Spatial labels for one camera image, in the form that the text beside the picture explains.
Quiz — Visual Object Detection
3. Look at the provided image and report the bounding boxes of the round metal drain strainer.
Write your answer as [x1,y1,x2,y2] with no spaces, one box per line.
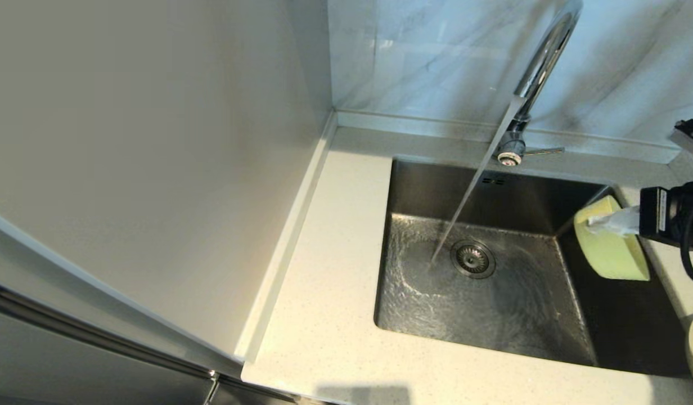
[449,240,497,280]

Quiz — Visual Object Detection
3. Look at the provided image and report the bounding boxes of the stainless steel sink basin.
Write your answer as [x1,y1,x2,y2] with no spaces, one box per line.
[373,157,691,377]

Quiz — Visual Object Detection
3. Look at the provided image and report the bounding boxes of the pale yellow plastic bowl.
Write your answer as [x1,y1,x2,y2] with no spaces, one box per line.
[573,195,651,281]

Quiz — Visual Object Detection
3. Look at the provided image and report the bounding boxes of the grey cabinet front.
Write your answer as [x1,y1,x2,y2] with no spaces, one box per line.
[0,276,325,405]

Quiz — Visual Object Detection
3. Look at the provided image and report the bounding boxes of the chrome gooseneck faucet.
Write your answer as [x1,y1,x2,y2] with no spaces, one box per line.
[490,0,583,167]

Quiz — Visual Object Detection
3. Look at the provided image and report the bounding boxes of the running water stream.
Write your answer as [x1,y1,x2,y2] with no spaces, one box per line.
[428,96,527,272]

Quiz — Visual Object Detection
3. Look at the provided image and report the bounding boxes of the beige tall cabinet panel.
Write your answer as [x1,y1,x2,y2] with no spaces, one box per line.
[0,0,334,362]

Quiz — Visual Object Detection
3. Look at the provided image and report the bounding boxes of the chrome rail handle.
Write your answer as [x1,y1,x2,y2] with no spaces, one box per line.
[0,277,298,404]

